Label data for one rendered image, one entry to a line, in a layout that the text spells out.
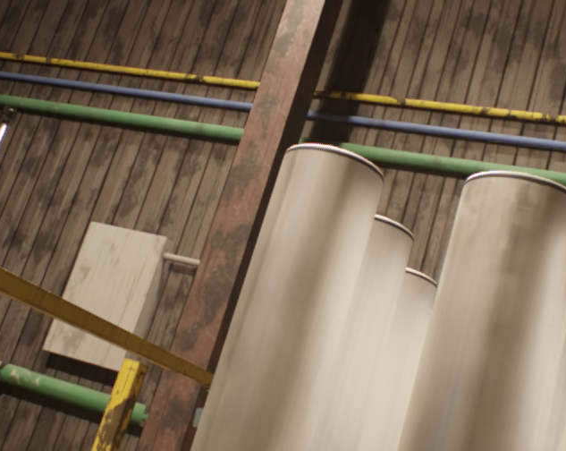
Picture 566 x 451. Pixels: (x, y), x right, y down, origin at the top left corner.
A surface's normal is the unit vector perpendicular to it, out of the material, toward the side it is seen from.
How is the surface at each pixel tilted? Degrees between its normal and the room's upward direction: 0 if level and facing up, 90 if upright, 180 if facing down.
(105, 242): 90
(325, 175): 90
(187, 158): 90
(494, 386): 90
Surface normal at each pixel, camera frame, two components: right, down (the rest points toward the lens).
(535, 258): 0.19, -0.21
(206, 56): -0.33, -0.35
